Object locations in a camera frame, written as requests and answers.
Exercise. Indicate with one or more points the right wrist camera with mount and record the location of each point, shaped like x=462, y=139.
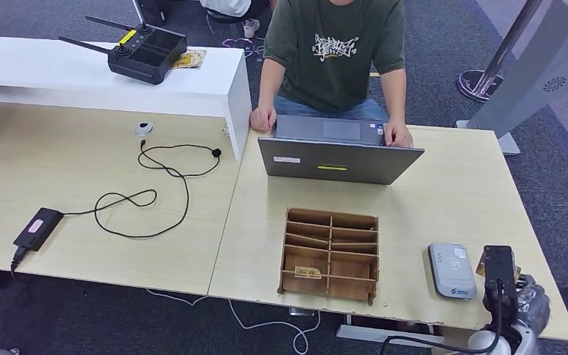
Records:
x=499, y=264

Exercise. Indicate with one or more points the white desk crossbeam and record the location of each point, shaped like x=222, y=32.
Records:
x=362, y=334

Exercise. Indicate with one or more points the room key card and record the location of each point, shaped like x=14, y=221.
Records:
x=308, y=273

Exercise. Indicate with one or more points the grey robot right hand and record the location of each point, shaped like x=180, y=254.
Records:
x=534, y=304

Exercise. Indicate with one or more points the yellow patterned ID card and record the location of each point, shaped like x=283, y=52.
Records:
x=479, y=267

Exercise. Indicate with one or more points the worn yellow card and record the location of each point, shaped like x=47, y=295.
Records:
x=192, y=59

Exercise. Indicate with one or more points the black adapter box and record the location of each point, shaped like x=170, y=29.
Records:
x=38, y=229

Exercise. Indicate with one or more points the person's left hand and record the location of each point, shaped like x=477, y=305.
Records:
x=399, y=136

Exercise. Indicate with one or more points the black remote controller with antennas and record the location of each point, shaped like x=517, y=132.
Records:
x=147, y=54

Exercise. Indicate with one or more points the white shelf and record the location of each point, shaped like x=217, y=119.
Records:
x=68, y=73

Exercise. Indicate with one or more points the person's right hand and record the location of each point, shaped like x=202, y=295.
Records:
x=263, y=119

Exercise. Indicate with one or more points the person's right forearm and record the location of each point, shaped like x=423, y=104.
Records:
x=269, y=86

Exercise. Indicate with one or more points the grey laptop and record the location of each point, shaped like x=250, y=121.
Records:
x=333, y=161

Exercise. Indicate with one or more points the chrome stanchion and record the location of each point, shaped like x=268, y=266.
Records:
x=480, y=86

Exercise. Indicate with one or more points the person's left forearm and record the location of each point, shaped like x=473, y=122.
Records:
x=394, y=98

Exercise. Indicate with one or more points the bystander person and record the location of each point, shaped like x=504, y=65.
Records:
x=225, y=6

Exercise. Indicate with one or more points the grey card reader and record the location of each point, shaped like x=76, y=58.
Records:
x=453, y=272

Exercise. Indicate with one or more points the wooden compartment box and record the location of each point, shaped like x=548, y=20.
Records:
x=352, y=264

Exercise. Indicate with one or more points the small metal bracket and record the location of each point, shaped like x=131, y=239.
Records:
x=301, y=312

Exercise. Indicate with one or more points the grey kiosk stand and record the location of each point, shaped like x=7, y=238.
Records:
x=534, y=73

